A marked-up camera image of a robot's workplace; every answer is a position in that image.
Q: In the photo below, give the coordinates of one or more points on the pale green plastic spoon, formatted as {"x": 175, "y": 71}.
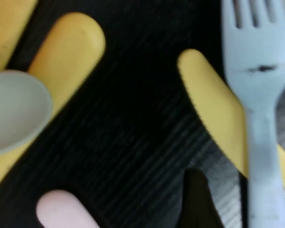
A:
{"x": 16, "y": 111}

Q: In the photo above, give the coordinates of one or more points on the yellow plastic spoon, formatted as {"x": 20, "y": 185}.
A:
{"x": 4, "y": 31}

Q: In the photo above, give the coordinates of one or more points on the yellow plastic knife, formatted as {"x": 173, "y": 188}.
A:
{"x": 216, "y": 107}

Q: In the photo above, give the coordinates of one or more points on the light blue plastic fork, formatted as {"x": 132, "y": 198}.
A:
{"x": 259, "y": 71}

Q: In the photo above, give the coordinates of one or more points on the yellow plastic fork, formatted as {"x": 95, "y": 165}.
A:
{"x": 71, "y": 54}

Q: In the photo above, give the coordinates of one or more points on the pink plastic fork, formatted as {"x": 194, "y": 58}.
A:
{"x": 61, "y": 211}

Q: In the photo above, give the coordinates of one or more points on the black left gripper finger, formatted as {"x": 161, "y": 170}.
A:
{"x": 197, "y": 202}

